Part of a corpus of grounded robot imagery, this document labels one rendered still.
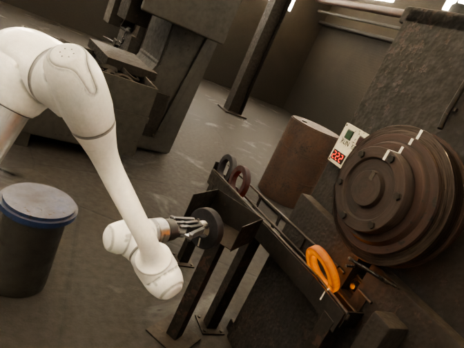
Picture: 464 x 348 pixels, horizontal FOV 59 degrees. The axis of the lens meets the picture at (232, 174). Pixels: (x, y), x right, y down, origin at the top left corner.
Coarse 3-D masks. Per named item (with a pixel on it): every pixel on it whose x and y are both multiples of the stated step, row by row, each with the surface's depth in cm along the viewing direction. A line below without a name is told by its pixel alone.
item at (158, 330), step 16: (208, 192) 183; (192, 208) 178; (224, 208) 190; (240, 208) 186; (224, 224) 189; (240, 224) 186; (256, 224) 177; (224, 240) 172; (240, 240) 170; (208, 256) 180; (208, 272) 182; (192, 288) 186; (192, 304) 187; (160, 320) 201; (176, 320) 192; (160, 336) 192; (176, 336) 193; (192, 336) 200
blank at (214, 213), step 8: (200, 208) 151; (208, 208) 151; (192, 216) 154; (200, 216) 151; (208, 216) 149; (216, 216) 148; (216, 224) 146; (216, 232) 146; (192, 240) 154; (200, 240) 152; (208, 240) 149; (216, 240) 147; (200, 248) 152; (208, 248) 149
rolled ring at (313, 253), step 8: (312, 248) 151; (320, 248) 149; (312, 256) 156; (320, 256) 146; (328, 256) 146; (312, 264) 158; (328, 264) 144; (320, 272) 158; (328, 272) 144; (336, 272) 144; (328, 280) 146; (336, 280) 144; (336, 288) 146
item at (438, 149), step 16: (384, 128) 141; (400, 128) 135; (416, 128) 130; (432, 144) 124; (448, 160) 119; (448, 176) 117; (448, 192) 116; (448, 208) 115; (336, 224) 150; (432, 224) 118; (448, 224) 118; (432, 240) 117; (368, 256) 135; (384, 256) 130; (400, 256) 125; (416, 256) 120
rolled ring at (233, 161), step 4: (224, 156) 241; (228, 156) 238; (232, 156) 236; (220, 160) 245; (224, 160) 242; (228, 160) 241; (232, 160) 233; (236, 160) 234; (220, 164) 244; (224, 164) 244; (232, 164) 231; (236, 164) 233; (220, 168) 244; (232, 168) 231; (220, 172) 244; (228, 176) 232; (228, 180) 233
